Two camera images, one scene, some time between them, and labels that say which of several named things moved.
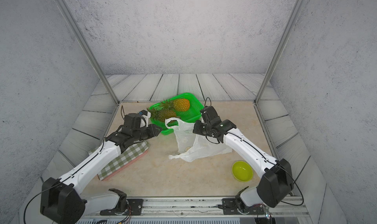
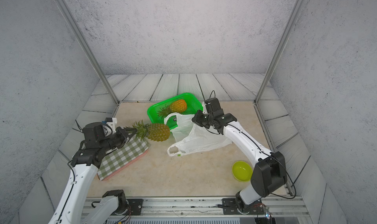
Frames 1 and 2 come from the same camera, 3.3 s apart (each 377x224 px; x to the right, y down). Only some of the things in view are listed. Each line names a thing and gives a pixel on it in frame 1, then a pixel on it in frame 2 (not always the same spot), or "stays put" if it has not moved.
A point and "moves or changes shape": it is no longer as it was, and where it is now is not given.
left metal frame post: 84,39 stays put
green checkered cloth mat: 130,155 stays put
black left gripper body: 144,133 to 120,139
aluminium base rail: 210,208 stays put
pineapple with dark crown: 161,115 moves or changes shape
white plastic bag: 192,146 moves or changes shape
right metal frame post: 292,17 stays put
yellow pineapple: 179,104 moves or changes shape
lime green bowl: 242,171 stays put
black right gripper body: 201,128 to 204,120
